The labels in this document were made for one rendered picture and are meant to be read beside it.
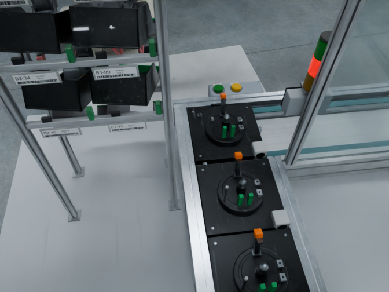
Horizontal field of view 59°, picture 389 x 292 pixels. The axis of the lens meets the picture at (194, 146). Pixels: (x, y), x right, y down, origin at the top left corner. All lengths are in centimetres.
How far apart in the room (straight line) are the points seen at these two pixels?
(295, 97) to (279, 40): 241
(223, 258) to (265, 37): 264
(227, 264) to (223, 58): 101
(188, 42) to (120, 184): 221
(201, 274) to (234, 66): 99
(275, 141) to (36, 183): 85
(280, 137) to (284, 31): 229
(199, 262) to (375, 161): 70
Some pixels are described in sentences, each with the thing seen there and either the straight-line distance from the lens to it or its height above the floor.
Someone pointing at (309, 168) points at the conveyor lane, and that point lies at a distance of 122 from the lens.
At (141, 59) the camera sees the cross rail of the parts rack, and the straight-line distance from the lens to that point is 68.
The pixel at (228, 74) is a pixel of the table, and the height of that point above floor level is 86.
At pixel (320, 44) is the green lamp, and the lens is 88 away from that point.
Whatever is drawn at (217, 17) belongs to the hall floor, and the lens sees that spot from 359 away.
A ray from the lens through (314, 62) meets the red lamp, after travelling 91.
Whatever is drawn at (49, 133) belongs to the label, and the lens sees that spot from 84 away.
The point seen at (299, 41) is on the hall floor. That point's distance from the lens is 341.
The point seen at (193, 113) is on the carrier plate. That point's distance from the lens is 125.
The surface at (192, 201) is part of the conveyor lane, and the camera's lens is 106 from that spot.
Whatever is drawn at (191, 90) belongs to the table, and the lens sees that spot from 150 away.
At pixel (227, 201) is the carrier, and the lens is 102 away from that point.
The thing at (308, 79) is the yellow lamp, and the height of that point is 130.
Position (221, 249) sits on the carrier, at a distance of 98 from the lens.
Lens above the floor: 188
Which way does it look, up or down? 52 degrees down
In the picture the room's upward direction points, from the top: 1 degrees clockwise
